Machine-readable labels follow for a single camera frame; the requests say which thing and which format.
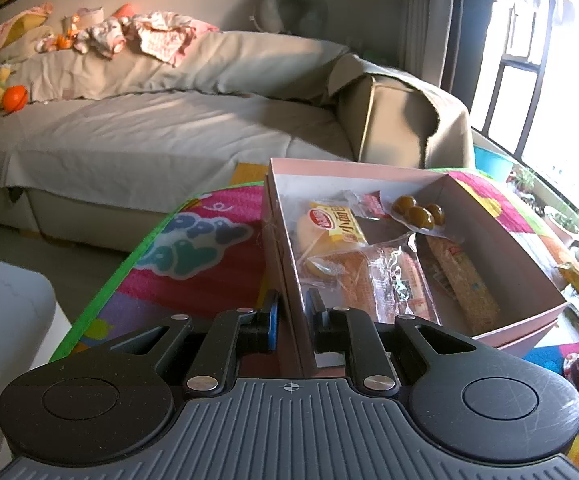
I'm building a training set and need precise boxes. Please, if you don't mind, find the clear packet with crackers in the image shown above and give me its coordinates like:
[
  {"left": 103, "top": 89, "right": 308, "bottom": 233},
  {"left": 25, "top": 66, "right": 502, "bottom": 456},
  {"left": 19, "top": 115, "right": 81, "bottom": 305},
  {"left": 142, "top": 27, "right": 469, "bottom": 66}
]
[{"left": 309, "top": 249, "right": 385, "bottom": 323}]

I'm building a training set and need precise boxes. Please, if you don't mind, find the red label snack packet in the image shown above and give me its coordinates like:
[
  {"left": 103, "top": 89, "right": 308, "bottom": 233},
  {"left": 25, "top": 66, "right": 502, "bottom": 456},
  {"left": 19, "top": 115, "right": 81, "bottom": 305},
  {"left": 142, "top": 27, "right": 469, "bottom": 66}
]
[{"left": 357, "top": 191, "right": 393, "bottom": 221}]

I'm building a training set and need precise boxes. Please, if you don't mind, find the yellow bread packet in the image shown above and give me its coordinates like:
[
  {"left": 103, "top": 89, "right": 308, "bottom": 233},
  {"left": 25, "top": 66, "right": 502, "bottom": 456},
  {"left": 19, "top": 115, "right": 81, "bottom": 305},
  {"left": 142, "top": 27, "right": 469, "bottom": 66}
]
[{"left": 295, "top": 200, "right": 370, "bottom": 281}]

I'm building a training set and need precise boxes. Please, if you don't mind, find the orange ball toy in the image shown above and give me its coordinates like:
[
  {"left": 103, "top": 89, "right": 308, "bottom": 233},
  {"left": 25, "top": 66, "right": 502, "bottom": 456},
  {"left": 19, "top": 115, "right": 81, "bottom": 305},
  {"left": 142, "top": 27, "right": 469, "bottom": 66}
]
[{"left": 2, "top": 86, "right": 29, "bottom": 113}]

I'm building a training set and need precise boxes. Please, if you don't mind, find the tan throw cloth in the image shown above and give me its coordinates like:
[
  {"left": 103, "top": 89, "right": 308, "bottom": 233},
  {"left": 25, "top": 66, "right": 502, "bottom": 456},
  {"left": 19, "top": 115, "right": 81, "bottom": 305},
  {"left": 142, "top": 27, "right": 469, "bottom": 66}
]
[{"left": 329, "top": 54, "right": 476, "bottom": 170}]

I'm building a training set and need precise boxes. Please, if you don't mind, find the pink patterned cloth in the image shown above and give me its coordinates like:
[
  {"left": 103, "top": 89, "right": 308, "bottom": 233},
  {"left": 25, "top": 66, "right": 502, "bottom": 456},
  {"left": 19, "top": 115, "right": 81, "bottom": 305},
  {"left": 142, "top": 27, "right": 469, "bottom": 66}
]
[{"left": 134, "top": 11, "right": 220, "bottom": 68}]

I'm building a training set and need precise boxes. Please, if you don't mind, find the white pink baby garment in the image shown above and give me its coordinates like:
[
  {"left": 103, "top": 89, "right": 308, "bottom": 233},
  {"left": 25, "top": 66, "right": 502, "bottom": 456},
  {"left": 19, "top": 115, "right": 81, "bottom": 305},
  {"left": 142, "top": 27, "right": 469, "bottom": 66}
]
[{"left": 73, "top": 16, "right": 132, "bottom": 60}]

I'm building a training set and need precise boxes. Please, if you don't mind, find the white plastic stool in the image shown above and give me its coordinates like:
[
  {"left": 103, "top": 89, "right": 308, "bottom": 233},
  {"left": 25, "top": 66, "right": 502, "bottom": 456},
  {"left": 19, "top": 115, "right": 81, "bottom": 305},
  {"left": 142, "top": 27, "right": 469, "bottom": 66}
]
[{"left": 0, "top": 250, "right": 72, "bottom": 480}]

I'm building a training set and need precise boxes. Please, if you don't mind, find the grey neck pillow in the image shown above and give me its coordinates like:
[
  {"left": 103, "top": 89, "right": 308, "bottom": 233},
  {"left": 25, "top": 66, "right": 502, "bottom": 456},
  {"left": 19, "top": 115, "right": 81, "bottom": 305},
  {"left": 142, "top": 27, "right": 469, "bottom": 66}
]
[{"left": 252, "top": 0, "right": 330, "bottom": 38}]

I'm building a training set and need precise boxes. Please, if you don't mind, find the small orange toy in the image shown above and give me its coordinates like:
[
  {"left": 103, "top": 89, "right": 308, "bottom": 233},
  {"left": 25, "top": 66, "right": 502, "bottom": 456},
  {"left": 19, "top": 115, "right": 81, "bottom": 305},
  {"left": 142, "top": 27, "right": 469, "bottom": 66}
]
[{"left": 36, "top": 30, "right": 77, "bottom": 53}]

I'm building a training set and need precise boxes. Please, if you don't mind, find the brown sesame bar packet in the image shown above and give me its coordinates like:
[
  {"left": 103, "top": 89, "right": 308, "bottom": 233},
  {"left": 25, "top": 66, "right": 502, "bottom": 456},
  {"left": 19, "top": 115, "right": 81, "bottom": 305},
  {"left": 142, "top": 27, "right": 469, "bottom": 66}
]
[{"left": 425, "top": 236, "right": 501, "bottom": 335}]

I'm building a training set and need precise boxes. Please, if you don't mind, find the pink yellow pillow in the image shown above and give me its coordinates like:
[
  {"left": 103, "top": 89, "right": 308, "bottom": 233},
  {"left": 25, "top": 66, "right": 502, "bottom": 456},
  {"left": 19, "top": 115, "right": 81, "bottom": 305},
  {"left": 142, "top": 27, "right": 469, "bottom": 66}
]
[{"left": 0, "top": 1, "right": 54, "bottom": 57}]

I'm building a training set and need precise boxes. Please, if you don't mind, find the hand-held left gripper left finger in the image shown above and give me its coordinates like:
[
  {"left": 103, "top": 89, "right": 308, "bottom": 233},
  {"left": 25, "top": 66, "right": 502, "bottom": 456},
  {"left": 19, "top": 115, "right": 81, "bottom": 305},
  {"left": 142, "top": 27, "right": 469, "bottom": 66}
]
[{"left": 96, "top": 289, "right": 281, "bottom": 396}]

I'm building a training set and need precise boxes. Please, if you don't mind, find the colourful printed play mat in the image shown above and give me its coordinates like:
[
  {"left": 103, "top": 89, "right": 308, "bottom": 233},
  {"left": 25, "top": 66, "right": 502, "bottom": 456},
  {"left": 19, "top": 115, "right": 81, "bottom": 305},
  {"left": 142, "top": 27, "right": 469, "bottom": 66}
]
[{"left": 49, "top": 167, "right": 579, "bottom": 480}]

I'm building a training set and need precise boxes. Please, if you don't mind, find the window frame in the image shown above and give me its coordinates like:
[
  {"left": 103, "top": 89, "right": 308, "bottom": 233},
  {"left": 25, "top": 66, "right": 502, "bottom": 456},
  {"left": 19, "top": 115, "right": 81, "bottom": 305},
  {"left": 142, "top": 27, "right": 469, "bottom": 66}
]
[{"left": 469, "top": 0, "right": 579, "bottom": 211}]

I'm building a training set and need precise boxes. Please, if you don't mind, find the teal plastic bucket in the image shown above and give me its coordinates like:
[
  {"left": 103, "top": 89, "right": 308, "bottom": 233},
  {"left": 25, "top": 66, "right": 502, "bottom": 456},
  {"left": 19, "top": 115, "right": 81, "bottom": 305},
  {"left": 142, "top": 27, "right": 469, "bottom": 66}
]
[{"left": 473, "top": 145, "right": 516, "bottom": 182}]

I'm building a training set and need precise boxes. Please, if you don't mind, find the yellow foam mat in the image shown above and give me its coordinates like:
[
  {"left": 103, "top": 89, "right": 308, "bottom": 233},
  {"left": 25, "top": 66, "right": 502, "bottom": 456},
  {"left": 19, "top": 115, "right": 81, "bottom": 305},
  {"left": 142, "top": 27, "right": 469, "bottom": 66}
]
[{"left": 230, "top": 161, "right": 266, "bottom": 188}]

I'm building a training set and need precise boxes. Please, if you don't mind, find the grey sofa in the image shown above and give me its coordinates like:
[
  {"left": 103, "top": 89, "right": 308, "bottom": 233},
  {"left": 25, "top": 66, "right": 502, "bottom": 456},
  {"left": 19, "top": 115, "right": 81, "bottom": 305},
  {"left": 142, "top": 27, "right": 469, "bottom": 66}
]
[{"left": 0, "top": 30, "right": 475, "bottom": 253}]

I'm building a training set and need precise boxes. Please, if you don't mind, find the pink cardboard box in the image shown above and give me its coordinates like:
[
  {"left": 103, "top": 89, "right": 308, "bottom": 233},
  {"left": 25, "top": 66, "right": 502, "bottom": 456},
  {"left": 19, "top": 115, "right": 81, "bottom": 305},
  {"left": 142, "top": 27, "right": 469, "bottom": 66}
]
[{"left": 260, "top": 157, "right": 569, "bottom": 377}]

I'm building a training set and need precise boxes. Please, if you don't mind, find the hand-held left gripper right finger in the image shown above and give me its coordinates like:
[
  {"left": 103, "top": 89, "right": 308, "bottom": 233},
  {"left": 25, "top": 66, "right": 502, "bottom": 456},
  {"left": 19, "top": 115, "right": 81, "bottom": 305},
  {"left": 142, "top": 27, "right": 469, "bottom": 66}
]
[{"left": 305, "top": 287, "right": 477, "bottom": 402}]

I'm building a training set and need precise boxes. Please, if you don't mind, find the brown balls snack packet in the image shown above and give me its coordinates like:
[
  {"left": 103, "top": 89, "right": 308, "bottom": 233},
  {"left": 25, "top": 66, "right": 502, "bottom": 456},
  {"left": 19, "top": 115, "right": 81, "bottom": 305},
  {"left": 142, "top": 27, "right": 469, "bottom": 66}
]
[{"left": 390, "top": 194, "right": 447, "bottom": 233}]

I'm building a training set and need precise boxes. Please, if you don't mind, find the potted plant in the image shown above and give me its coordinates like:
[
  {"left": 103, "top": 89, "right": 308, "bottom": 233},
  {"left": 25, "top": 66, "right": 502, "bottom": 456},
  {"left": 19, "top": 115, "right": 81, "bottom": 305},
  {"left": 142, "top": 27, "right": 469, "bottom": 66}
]
[
  {"left": 513, "top": 166, "right": 541, "bottom": 197},
  {"left": 543, "top": 202, "right": 579, "bottom": 248}
]

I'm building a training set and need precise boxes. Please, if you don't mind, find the clear sausage packet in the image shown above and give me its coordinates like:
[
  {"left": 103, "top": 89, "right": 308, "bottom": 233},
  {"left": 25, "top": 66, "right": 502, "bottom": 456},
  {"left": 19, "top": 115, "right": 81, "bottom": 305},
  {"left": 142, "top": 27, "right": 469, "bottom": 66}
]
[{"left": 369, "top": 240, "right": 440, "bottom": 323}]

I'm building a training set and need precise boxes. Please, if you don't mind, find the dark curtain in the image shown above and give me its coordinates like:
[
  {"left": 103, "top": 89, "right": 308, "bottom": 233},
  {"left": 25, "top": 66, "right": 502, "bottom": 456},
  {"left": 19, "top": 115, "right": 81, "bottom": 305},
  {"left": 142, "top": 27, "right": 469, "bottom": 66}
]
[{"left": 399, "top": 0, "right": 473, "bottom": 98}]

